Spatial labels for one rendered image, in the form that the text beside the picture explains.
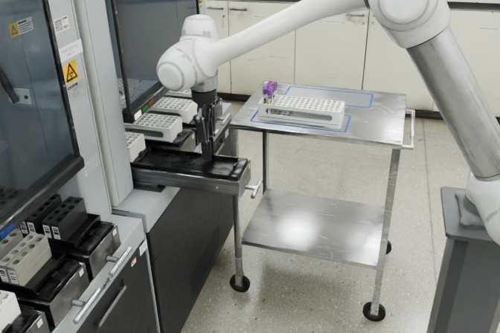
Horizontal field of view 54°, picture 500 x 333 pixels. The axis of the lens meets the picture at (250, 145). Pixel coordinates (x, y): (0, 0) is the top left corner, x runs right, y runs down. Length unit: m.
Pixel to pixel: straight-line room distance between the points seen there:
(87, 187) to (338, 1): 0.79
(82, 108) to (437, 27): 0.84
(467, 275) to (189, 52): 1.04
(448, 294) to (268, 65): 2.53
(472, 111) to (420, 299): 1.27
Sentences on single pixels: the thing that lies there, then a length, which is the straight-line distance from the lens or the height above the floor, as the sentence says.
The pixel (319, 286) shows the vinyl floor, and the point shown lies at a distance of 2.28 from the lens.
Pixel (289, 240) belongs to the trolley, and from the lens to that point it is 2.06.
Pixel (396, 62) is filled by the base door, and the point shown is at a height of 0.44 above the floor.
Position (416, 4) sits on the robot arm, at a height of 1.37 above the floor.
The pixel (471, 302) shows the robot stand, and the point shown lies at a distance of 1.72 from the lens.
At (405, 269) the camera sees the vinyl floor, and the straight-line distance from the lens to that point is 2.43.
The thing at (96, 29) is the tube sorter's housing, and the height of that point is 1.26.
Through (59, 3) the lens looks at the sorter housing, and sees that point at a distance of 1.21.
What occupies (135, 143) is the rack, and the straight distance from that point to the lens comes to 1.58.
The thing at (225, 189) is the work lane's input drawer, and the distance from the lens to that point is 1.47.
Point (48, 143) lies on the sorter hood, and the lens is 1.17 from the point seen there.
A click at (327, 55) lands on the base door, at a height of 0.45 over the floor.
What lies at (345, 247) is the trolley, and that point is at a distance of 2.05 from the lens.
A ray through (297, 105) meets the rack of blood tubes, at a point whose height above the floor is 0.88.
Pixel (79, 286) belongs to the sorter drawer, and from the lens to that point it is 1.24.
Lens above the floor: 1.58
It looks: 28 degrees down
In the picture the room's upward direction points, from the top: 1 degrees counter-clockwise
